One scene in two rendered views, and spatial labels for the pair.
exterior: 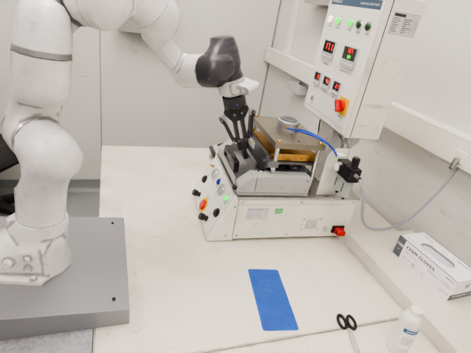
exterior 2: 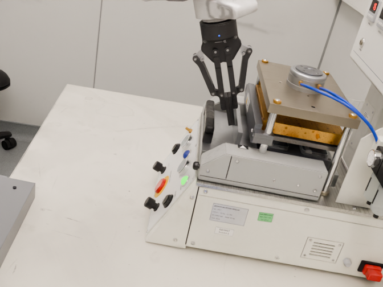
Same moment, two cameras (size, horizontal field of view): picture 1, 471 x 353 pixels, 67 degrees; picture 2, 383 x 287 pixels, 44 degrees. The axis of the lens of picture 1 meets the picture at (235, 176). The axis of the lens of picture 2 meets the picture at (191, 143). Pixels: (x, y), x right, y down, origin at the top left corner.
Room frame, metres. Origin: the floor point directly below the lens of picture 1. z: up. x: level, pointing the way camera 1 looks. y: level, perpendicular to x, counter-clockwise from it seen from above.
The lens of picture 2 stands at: (0.22, -0.21, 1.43)
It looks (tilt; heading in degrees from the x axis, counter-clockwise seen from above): 28 degrees down; 16
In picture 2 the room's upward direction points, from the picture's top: 12 degrees clockwise
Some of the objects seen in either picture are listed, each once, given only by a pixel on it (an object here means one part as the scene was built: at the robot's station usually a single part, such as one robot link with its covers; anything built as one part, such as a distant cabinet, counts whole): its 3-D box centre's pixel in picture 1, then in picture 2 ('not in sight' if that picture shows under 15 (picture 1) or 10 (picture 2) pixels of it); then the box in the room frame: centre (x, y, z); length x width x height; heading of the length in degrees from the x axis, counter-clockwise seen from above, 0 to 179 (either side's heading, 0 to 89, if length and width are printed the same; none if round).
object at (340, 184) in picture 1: (343, 174); (382, 175); (1.05, -0.34, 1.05); 0.15 x 0.05 x 0.15; 19
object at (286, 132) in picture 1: (294, 138); (316, 103); (1.21, -0.19, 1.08); 0.31 x 0.24 x 0.13; 19
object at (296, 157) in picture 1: (284, 141); (298, 106); (1.21, -0.15, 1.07); 0.22 x 0.17 x 0.10; 19
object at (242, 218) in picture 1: (270, 197); (268, 193); (1.20, -0.15, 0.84); 0.53 x 0.37 x 0.17; 109
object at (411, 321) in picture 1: (406, 329); not in sight; (0.67, -0.49, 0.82); 0.05 x 0.05 x 0.14
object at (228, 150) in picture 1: (231, 157); (208, 119); (1.16, 0.03, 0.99); 0.15 x 0.02 x 0.04; 19
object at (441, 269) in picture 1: (434, 263); not in sight; (0.96, -0.69, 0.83); 0.23 x 0.12 x 0.07; 26
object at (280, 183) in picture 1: (270, 183); (257, 169); (1.06, -0.12, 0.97); 0.26 x 0.05 x 0.07; 109
